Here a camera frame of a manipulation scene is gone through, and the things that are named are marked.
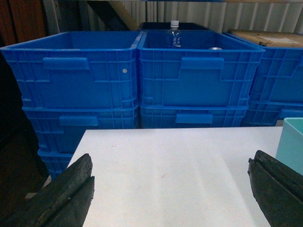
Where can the blue crate top right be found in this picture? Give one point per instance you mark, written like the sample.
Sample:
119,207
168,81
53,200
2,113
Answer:
279,76

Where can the silver metal can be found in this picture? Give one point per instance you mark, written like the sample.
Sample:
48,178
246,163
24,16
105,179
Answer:
215,48

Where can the blue crate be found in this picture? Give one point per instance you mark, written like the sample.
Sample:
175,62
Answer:
77,70
268,113
193,75
61,130
279,76
191,117

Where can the blue crate bottom right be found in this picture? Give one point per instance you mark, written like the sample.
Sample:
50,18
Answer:
268,113

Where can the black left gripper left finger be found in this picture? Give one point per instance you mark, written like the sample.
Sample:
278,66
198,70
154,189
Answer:
64,202

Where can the blue crate bottom middle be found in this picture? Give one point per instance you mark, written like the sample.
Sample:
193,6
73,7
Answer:
191,117

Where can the clear water bottle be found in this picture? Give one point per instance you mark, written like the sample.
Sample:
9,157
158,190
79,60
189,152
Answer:
174,36

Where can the blue crate top left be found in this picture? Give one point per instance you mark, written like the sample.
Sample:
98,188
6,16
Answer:
77,70

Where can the teal plastic tray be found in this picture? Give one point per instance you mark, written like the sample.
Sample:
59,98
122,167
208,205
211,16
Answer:
290,148

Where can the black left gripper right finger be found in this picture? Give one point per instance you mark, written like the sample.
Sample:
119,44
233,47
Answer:
278,190

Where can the brown cardboard sheet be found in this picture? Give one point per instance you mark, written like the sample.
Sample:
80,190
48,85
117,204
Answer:
269,39

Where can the blue crate top middle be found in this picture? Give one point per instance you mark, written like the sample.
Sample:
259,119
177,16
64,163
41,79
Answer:
193,75

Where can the blue crate bottom left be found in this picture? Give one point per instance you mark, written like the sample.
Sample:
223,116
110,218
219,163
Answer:
61,130

